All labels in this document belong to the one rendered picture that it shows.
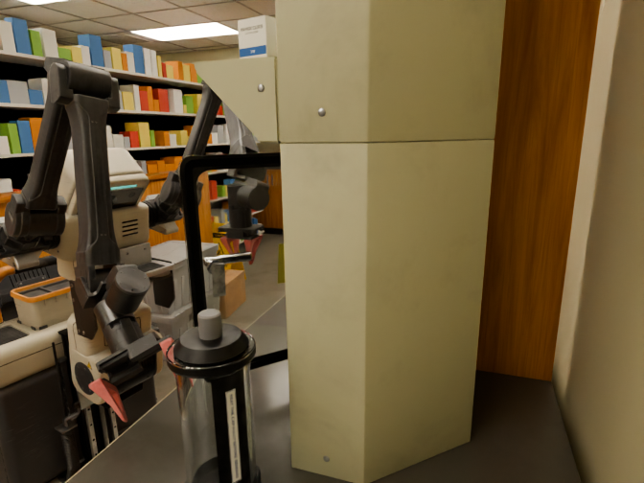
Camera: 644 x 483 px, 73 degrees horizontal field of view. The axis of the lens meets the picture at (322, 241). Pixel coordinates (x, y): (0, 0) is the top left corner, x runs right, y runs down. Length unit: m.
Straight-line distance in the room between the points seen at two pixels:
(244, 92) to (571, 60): 0.56
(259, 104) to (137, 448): 0.56
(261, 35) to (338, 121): 0.18
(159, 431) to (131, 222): 0.74
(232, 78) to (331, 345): 0.36
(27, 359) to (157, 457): 0.94
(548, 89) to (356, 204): 0.47
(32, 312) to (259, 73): 1.30
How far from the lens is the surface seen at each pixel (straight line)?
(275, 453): 0.75
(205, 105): 1.43
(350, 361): 0.59
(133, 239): 1.43
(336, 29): 0.53
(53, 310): 1.70
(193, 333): 0.58
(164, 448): 0.80
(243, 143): 1.13
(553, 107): 0.88
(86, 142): 0.91
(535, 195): 0.88
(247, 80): 0.57
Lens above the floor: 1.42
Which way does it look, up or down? 14 degrees down
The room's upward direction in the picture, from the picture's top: 1 degrees counter-clockwise
